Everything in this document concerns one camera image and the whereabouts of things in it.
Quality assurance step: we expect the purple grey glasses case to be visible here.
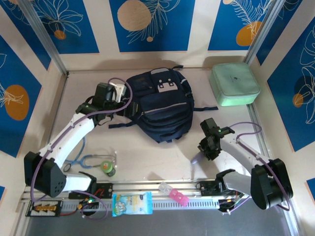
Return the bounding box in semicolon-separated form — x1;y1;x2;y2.
191;151;207;165

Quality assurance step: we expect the navy blue backpack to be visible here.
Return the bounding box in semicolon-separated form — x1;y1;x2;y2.
108;65;219;144

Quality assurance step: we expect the mint green zip case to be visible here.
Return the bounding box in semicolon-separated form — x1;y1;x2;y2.
209;61;261;107

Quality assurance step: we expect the pink pill box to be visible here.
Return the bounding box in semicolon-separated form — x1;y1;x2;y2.
169;188;189;206

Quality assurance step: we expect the clear plastic pill box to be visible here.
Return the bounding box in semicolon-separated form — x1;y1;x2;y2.
158;182;174;195

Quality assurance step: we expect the small green lid bottle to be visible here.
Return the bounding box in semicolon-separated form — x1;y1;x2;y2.
100;160;116;177

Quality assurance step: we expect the blue stethoscope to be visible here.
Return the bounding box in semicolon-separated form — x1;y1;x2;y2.
63;136;118;173

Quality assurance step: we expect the blue snack packet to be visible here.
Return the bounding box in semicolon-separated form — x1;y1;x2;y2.
112;191;153;217

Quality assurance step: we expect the black orange power board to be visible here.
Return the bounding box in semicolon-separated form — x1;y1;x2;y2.
25;200;63;217

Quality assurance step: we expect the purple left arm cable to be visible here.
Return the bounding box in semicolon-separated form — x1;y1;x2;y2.
31;77;134;220

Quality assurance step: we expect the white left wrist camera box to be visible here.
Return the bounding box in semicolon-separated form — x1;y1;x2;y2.
110;82;127;103

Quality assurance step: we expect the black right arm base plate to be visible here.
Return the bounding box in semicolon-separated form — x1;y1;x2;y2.
196;180;246;197

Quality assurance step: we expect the grey slotted cable duct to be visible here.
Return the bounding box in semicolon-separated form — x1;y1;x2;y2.
59;198;221;214

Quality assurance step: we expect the wire bundle with circuit board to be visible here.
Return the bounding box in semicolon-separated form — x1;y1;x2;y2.
218;188;246;216

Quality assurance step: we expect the aluminium corner post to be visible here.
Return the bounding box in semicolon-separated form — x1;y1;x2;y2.
243;0;289;66
18;0;69;76

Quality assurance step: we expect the aluminium rail frame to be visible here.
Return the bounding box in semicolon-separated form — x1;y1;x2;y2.
21;177;291;206

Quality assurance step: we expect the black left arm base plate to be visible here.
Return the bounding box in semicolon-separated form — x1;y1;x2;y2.
68;182;114;200

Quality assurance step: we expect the wire bundle with yellow connector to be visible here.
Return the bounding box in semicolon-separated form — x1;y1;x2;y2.
78;195;101;211

